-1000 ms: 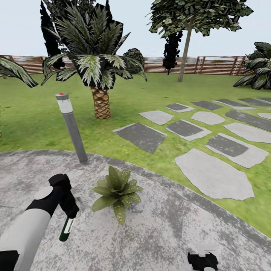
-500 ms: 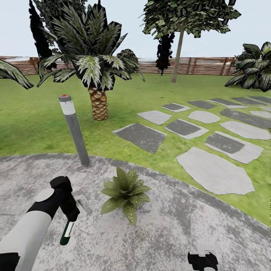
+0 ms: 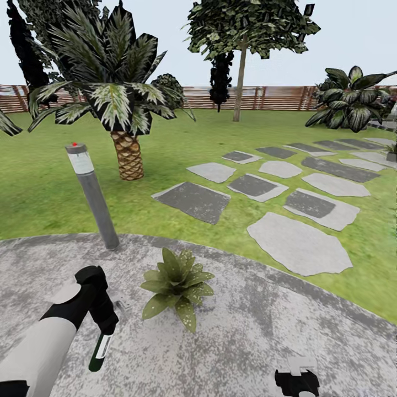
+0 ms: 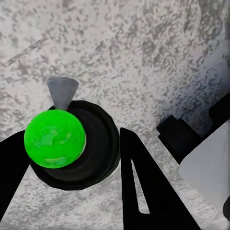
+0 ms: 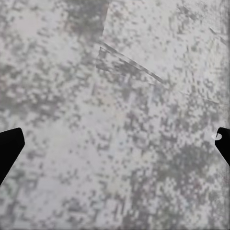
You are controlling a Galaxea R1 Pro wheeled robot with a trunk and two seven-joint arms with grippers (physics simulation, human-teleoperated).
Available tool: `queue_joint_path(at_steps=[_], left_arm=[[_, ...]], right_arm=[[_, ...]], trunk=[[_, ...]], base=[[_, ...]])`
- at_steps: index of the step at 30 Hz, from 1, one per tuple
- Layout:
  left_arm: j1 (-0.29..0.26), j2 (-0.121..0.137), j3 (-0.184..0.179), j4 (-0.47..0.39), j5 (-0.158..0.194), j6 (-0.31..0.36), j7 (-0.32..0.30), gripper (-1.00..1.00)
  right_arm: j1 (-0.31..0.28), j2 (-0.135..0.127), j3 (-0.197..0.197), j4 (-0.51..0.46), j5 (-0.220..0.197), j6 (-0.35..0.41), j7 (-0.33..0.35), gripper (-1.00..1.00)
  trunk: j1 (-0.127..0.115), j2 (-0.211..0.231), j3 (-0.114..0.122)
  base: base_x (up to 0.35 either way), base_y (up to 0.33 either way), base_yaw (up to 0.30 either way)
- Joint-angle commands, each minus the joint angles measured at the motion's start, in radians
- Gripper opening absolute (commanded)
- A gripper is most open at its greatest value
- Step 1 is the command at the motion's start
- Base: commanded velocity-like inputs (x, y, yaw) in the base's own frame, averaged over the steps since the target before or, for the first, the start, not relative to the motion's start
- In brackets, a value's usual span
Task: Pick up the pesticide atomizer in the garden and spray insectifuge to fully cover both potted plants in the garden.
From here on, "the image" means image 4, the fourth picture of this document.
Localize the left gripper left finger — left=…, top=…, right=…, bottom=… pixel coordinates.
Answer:
left=0, top=130, right=30, bottom=222

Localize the insectifuge atomizer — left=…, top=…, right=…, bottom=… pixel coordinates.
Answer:
left=24, top=76, right=121, bottom=191

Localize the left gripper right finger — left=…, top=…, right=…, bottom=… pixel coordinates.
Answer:
left=120, top=127, right=201, bottom=230

